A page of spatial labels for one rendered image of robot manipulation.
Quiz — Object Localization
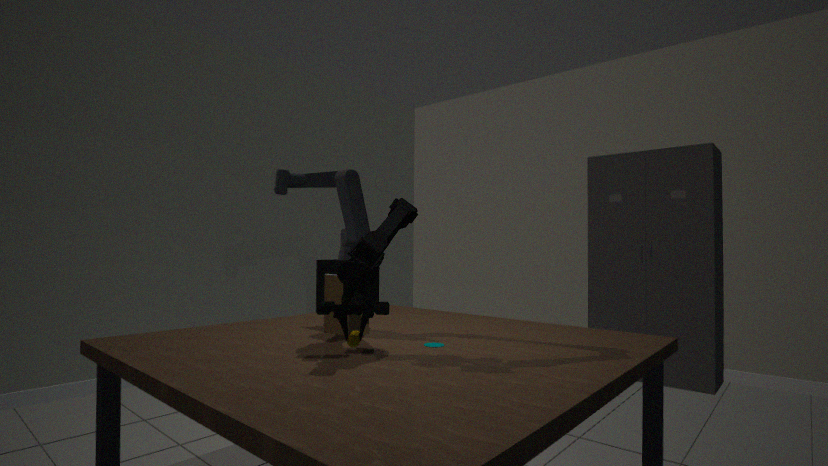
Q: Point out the yellow cylinder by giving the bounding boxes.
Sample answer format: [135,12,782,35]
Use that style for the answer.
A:
[347,331,360,348]

